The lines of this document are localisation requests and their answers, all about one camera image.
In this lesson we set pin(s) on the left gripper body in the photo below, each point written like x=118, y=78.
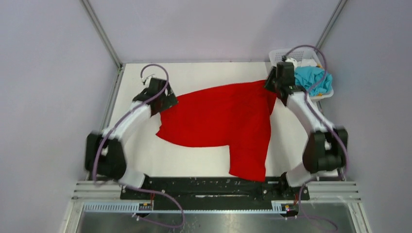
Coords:
x=167, y=101

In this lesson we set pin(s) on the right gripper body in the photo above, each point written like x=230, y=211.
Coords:
x=271, y=85

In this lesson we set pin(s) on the red t-shirt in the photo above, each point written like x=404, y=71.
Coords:
x=234, y=115

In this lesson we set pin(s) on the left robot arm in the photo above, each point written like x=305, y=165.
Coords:
x=105, y=154

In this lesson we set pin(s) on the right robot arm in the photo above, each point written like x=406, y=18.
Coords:
x=325, y=149

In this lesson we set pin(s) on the white plastic laundry basket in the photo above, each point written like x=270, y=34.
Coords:
x=309, y=53

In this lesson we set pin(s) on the white t-shirt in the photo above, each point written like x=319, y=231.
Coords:
x=307, y=63

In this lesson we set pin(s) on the light blue t-shirt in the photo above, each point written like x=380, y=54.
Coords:
x=314, y=79

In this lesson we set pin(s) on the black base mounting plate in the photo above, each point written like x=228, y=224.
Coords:
x=224, y=193

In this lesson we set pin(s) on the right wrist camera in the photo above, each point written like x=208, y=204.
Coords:
x=291, y=60

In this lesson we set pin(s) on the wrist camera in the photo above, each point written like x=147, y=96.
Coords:
x=146, y=79
x=291, y=60

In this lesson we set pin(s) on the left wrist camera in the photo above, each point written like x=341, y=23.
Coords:
x=146, y=79

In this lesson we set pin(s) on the right aluminium corner post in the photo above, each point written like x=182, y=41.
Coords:
x=331, y=22

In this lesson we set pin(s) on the aluminium corner post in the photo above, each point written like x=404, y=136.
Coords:
x=94, y=19
x=331, y=22

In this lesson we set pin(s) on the left aluminium corner post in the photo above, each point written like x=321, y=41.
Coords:
x=94, y=19

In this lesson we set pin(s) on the aluminium frame rail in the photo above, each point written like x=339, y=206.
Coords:
x=333, y=207

